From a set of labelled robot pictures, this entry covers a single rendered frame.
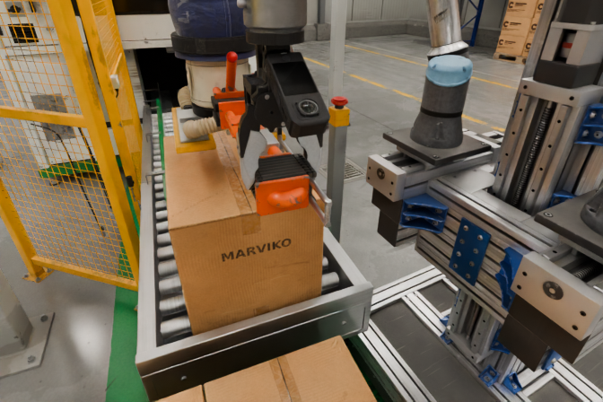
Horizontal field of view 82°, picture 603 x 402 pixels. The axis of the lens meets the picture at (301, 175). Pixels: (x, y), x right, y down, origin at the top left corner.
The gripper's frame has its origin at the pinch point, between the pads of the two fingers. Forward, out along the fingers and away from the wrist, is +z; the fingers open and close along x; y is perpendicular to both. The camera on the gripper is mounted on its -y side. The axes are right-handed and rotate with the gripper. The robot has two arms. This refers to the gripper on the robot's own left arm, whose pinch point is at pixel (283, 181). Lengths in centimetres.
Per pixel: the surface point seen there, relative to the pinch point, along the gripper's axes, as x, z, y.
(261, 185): 3.8, -2.1, -3.7
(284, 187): 0.8, -1.3, -3.7
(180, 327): 23, 66, 36
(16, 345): 98, 115, 90
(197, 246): 14.1, 32.3, 29.5
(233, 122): 3.4, -1.2, 22.8
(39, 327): 94, 120, 102
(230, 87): 1.5, -3.8, 39.0
